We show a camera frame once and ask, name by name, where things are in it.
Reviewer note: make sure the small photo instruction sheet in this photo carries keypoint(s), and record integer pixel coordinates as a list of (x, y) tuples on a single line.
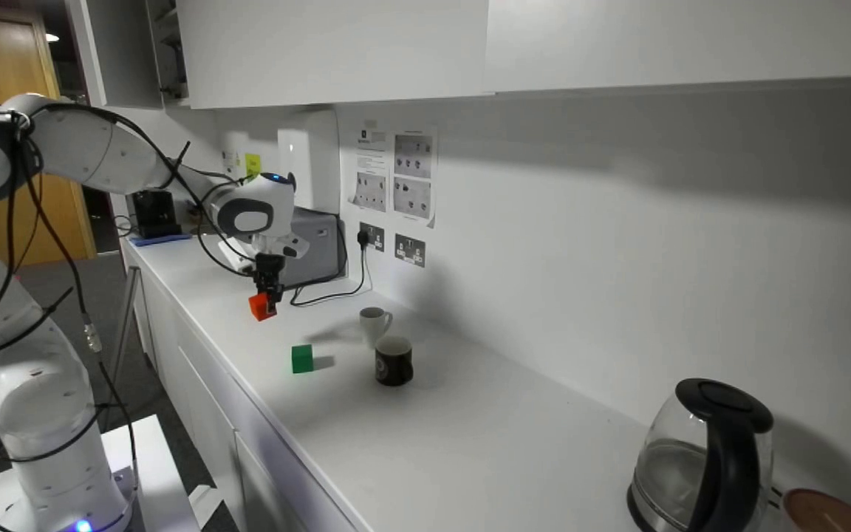
[(410, 154), (410, 197)]

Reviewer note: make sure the yellow green labelled bottle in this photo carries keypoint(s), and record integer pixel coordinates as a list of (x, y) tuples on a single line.
[(251, 168)]

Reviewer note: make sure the white base cabinet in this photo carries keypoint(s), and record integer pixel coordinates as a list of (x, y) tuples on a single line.
[(208, 395)]

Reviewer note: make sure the grey microwave oven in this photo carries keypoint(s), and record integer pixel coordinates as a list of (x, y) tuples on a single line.
[(319, 246)]

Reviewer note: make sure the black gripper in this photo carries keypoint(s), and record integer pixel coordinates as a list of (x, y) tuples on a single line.
[(266, 264)]

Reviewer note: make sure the white mug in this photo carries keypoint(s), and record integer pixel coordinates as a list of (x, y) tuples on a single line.
[(373, 323)]

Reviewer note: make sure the orange cube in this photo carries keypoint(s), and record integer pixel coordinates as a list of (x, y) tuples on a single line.
[(260, 308)]

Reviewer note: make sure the wide white wall cabinet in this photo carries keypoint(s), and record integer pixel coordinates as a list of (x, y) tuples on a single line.
[(326, 49)]

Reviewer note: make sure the wall socket with plug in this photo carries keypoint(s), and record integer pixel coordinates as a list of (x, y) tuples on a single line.
[(375, 239)]

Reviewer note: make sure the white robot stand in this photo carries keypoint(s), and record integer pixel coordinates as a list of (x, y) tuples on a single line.
[(159, 475)]

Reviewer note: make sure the wall socket without plug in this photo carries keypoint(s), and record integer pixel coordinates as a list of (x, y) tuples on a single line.
[(409, 249)]

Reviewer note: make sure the brown round coaster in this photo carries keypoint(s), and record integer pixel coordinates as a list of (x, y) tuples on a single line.
[(827, 515)]

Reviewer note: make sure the white paper towel dispenser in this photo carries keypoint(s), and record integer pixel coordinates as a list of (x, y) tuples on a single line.
[(294, 168)]

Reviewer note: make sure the wooden door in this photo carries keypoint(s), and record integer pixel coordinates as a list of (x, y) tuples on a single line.
[(1, 70)]

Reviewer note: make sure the large printed instruction sheet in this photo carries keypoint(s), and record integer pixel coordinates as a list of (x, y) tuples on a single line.
[(373, 188)]

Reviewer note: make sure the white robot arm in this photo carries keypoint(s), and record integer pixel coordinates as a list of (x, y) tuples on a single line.
[(81, 150)]

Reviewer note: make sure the green cube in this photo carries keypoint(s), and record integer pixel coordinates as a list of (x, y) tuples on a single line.
[(302, 358)]

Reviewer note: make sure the black box appliance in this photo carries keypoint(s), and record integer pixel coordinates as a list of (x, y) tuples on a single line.
[(158, 215)]

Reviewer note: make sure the black mug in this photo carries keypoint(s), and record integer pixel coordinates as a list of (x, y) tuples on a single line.
[(393, 363)]

